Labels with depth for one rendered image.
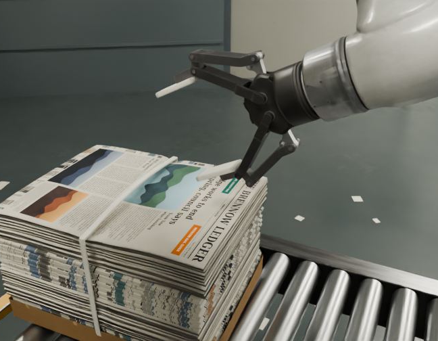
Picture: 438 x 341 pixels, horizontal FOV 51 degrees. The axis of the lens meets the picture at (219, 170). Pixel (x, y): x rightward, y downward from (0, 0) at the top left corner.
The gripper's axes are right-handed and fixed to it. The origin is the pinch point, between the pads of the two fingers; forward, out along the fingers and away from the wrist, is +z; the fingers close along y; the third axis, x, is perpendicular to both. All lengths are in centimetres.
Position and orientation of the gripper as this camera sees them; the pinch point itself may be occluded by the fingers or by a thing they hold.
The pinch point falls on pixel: (186, 133)
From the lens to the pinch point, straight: 67.6
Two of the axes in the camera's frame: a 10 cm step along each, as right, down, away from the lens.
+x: 4.3, -4.2, 8.0
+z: -8.0, 2.2, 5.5
